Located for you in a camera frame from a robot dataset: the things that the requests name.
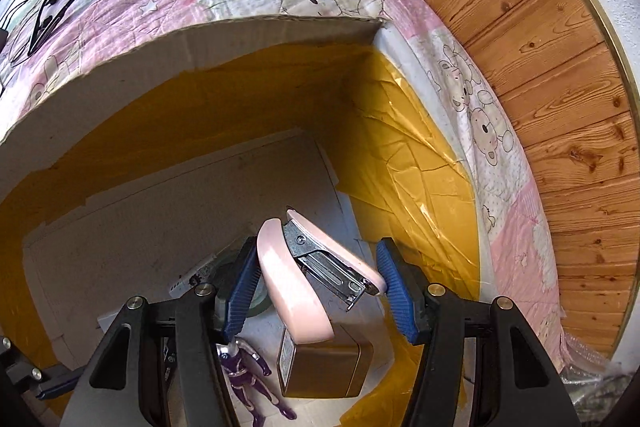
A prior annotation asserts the small white tube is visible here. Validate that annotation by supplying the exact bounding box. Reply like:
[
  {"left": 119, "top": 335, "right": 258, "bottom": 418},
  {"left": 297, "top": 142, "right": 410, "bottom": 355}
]
[{"left": 168, "top": 257, "right": 215, "bottom": 298}]

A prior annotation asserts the pink bear bedsheet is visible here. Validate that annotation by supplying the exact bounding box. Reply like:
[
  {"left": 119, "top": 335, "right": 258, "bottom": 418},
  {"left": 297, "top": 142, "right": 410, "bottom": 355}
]
[{"left": 1, "top": 0, "right": 565, "bottom": 365}]

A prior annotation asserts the gold metal tin box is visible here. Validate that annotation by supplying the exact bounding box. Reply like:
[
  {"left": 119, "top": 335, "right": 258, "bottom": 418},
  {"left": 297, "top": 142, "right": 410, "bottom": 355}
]
[{"left": 277, "top": 324, "right": 374, "bottom": 399}]

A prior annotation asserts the white cardboard box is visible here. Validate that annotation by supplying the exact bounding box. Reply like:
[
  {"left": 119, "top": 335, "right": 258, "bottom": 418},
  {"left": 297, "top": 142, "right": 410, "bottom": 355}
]
[{"left": 0, "top": 16, "right": 494, "bottom": 427}]

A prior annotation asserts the pink stapler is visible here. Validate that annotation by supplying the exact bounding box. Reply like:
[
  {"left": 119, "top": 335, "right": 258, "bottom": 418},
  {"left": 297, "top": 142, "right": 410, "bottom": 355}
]
[{"left": 256, "top": 208, "right": 387, "bottom": 345}]

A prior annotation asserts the purple Ultraman figure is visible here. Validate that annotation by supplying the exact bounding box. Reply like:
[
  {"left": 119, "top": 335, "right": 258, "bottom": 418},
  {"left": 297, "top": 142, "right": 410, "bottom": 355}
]
[{"left": 216, "top": 337, "right": 297, "bottom": 427}]

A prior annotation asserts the green tape roll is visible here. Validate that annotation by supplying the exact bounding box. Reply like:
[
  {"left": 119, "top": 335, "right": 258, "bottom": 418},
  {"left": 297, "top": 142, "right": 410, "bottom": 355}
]
[{"left": 214, "top": 248, "right": 271, "bottom": 321}]

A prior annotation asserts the clear bubble wrap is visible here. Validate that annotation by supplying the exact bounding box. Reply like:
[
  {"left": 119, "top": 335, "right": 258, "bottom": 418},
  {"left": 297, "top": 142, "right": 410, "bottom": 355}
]
[{"left": 560, "top": 333, "right": 639, "bottom": 426}]

